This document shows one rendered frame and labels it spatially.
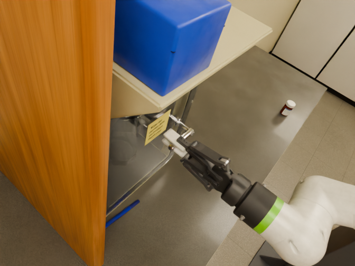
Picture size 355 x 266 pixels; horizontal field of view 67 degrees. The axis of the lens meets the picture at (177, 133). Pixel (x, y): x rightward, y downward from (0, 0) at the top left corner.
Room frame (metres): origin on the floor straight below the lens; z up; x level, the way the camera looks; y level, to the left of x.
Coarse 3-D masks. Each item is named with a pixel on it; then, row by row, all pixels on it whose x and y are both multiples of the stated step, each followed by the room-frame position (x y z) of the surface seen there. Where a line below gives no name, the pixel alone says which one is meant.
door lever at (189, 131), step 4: (180, 120) 0.50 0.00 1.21; (176, 124) 0.49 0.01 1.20; (180, 124) 0.49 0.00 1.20; (184, 128) 0.49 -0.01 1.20; (188, 128) 0.49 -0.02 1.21; (184, 132) 0.47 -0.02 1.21; (188, 132) 0.47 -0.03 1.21; (192, 132) 0.48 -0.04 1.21; (184, 136) 0.46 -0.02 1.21; (188, 136) 0.46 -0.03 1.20; (172, 144) 0.42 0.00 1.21; (168, 148) 0.41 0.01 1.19; (172, 148) 0.41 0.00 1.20
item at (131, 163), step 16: (192, 96) 0.53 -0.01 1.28; (160, 112) 0.41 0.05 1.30; (176, 112) 0.48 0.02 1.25; (112, 128) 0.29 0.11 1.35; (128, 128) 0.33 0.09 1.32; (144, 128) 0.37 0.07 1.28; (176, 128) 0.51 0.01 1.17; (112, 144) 0.29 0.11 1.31; (128, 144) 0.33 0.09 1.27; (144, 144) 0.38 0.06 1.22; (160, 144) 0.45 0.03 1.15; (112, 160) 0.29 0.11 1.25; (128, 160) 0.34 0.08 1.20; (144, 160) 0.40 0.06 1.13; (160, 160) 0.47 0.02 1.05; (112, 176) 0.29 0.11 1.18; (128, 176) 0.35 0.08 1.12; (144, 176) 0.41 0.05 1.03; (112, 192) 0.30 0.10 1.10; (128, 192) 0.36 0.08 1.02; (112, 208) 0.30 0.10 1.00
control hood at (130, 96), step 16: (240, 16) 0.51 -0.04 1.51; (224, 32) 0.43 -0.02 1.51; (240, 32) 0.45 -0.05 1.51; (256, 32) 0.47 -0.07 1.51; (224, 48) 0.38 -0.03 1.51; (240, 48) 0.40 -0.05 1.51; (224, 64) 0.35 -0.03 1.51; (112, 80) 0.25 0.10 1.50; (128, 80) 0.24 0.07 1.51; (192, 80) 0.28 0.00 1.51; (112, 96) 0.25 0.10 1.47; (128, 96) 0.24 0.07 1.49; (144, 96) 0.23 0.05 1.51; (160, 96) 0.23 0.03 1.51; (176, 96) 0.25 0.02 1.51; (112, 112) 0.25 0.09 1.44; (128, 112) 0.24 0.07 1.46; (144, 112) 0.23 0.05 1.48
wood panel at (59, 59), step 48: (0, 0) 0.20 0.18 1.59; (48, 0) 0.17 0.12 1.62; (96, 0) 0.17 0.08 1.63; (0, 48) 0.21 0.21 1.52; (48, 48) 0.17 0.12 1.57; (96, 48) 0.17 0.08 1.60; (0, 96) 0.23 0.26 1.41; (48, 96) 0.18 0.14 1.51; (96, 96) 0.16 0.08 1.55; (0, 144) 0.28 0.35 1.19; (48, 144) 0.19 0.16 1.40; (96, 144) 0.16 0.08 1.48; (48, 192) 0.21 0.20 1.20; (96, 192) 0.16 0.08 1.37; (96, 240) 0.16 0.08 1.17
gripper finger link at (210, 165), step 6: (186, 150) 0.41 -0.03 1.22; (192, 150) 0.41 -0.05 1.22; (192, 156) 0.40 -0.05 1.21; (198, 156) 0.40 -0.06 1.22; (204, 162) 0.39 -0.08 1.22; (210, 162) 0.39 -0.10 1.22; (210, 168) 0.38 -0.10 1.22; (210, 174) 0.37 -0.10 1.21; (216, 174) 0.37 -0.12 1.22; (216, 180) 0.36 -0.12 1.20
